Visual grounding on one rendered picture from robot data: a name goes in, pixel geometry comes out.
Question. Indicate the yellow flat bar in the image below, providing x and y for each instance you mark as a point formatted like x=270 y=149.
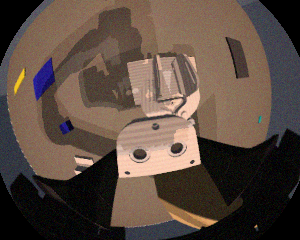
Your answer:
x=19 y=81

